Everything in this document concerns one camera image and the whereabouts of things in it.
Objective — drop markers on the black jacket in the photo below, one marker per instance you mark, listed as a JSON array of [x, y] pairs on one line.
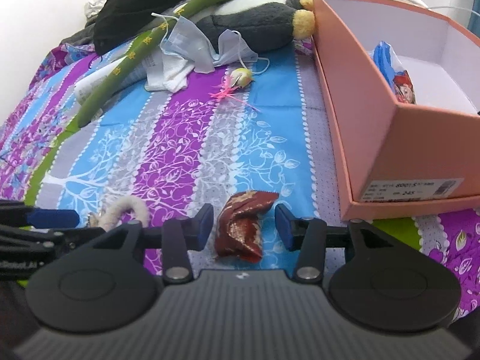
[[123, 18]]

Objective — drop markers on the dark grey blanket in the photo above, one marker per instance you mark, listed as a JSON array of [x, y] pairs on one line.
[[80, 35]]

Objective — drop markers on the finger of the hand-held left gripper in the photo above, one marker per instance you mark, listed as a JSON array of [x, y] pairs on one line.
[[33, 242], [52, 218]]

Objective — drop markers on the blue printed plastic bag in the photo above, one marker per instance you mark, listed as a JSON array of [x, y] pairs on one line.
[[384, 60]]

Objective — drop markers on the white crumpled cloth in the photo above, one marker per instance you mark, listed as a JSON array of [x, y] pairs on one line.
[[95, 7]]

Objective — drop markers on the red brocade pouch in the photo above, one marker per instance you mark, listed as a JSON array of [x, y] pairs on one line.
[[240, 225]]

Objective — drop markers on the yellow toy with pink tassel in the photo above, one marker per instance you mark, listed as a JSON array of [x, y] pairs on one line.
[[242, 77]]

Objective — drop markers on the green plush club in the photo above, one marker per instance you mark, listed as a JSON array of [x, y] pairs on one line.
[[138, 48]]

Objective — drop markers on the blue face mask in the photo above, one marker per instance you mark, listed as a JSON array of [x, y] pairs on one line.
[[187, 41], [228, 47]]

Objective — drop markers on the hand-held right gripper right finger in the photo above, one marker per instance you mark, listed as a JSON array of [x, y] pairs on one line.
[[284, 228]]

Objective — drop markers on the blue curtain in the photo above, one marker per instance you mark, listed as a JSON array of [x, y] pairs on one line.
[[474, 18]]

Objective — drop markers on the grey white penguin plush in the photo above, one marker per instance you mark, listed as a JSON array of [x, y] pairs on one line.
[[243, 26]]

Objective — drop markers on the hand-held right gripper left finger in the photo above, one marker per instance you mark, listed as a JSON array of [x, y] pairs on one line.
[[202, 228]]

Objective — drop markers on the pink cardboard box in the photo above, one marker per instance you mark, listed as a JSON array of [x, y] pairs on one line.
[[375, 150]]

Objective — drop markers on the white tissue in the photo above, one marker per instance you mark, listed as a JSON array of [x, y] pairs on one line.
[[168, 75]]

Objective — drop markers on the white tube bottle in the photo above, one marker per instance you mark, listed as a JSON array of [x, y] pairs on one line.
[[97, 80]]

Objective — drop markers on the floral striped bed sheet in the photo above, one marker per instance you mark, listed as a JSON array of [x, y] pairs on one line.
[[168, 138]]

